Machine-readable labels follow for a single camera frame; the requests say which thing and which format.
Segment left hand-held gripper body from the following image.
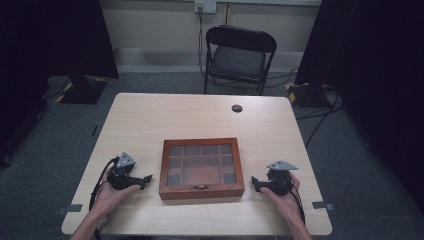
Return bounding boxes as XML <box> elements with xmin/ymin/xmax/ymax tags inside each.
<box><xmin>106</xmin><ymin>151</ymin><xmax>145</xmax><ymax>191</ymax></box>

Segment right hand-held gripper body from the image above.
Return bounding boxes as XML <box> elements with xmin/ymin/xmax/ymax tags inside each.
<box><xmin>259</xmin><ymin>160</ymin><xmax>300</xmax><ymax>197</ymax></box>

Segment wooden glass-lid box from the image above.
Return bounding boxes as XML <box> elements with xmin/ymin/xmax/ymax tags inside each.
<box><xmin>158</xmin><ymin>137</ymin><xmax>246</xmax><ymax>201</ymax></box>

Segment person's right hand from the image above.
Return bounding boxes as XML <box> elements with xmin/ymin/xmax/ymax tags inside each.
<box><xmin>259</xmin><ymin>171</ymin><xmax>303</xmax><ymax>223</ymax></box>

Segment person's left hand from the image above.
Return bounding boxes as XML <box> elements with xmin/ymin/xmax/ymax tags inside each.
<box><xmin>93</xmin><ymin>167</ymin><xmax>142</xmax><ymax>214</ymax></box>

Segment grey tape strip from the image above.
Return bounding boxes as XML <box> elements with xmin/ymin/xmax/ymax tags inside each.
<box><xmin>56</xmin><ymin>203</ymin><xmax>84</xmax><ymax>215</ymax></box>
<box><xmin>311</xmin><ymin>200</ymin><xmax>336</xmax><ymax>212</ymax></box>

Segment black stand base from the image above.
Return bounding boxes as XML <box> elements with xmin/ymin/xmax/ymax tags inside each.
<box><xmin>54</xmin><ymin>74</ymin><xmax>110</xmax><ymax>105</ymax></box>
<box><xmin>284</xmin><ymin>81</ymin><xmax>334</xmax><ymax>109</ymax></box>

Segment black folding chair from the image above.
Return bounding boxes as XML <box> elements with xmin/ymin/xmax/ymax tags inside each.
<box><xmin>203</xmin><ymin>24</ymin><xmax>278</xmax><ymax>97</ymax></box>

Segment black curtain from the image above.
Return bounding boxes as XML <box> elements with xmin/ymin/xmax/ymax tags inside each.
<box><xmin>0</xmin><ymin>0</ymin><xmax>120</xmax><ymax>168</ymax></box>
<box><xmin>294</xmin><ymin>0</ymin><xmax>424</xmax><ymax>214</ymax></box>

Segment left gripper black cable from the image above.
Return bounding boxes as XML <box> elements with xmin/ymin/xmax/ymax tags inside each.
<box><xmin>88</xmin><ymin>155</ymin><xmax>120</xmax><ymax>240</ymax></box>

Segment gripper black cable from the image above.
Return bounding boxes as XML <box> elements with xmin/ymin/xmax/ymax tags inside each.
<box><xmin>88</xmin><ymin>155</ymin><xmax>120</xmax><ymax>240</ymax></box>
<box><xmin>287</xmin><ymin>179</ymin><xmax>307</xmax><ymax>225</ymax></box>

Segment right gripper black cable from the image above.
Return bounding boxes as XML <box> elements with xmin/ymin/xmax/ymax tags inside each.
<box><xmin>287</xmin><ymin>179</ymin><xmax>307</xmax><ymax>225</ymax></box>

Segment black floor cables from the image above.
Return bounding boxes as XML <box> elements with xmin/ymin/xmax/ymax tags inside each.
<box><xmin>266</xmin><ymin>68</ymin><xmax>346</xmax><ymax>148</ymax></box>

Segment black wall cable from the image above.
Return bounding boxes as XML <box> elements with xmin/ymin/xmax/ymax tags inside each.
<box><xmin>197</xmin><ymin>6</ymin><xmax>214</xmax><ymax>79</ymax></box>

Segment white wall socket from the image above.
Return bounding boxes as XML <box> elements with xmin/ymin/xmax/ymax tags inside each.
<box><xmin>194</xmin><ymin>0</ymin><xmax>218</xmax><ymax>15</ymax></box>

